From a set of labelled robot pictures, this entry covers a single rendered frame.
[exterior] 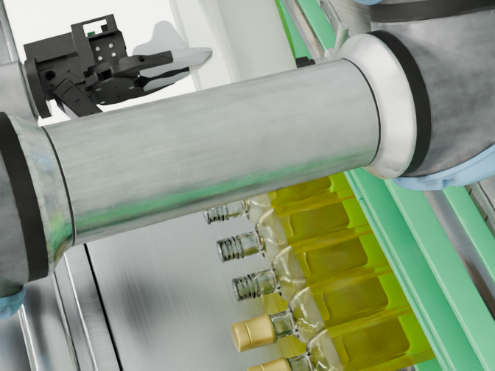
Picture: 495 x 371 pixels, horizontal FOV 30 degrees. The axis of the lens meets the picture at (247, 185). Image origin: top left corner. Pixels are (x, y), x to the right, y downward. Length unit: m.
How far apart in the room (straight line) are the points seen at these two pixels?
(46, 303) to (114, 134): 0.65
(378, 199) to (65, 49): 0.41
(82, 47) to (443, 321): 0.51
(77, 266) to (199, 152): 0.66
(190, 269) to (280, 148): 0.63
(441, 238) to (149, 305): 0.42
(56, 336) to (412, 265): 0.47
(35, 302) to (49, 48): 0.35
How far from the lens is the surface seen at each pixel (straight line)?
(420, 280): 1.06
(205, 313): 1.23
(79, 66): 1.09
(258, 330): 1.06
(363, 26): 1.31
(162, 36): 1.09
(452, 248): 1.00
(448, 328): 1.04
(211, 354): 1.20
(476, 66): 0.71
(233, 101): 0.65
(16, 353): 1.25
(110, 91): 1.09
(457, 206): 1.04
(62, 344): 1.22
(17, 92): 1.07
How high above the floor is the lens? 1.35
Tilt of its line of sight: 13 degrees down
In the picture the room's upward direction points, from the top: 104 degrees counter-clockwise
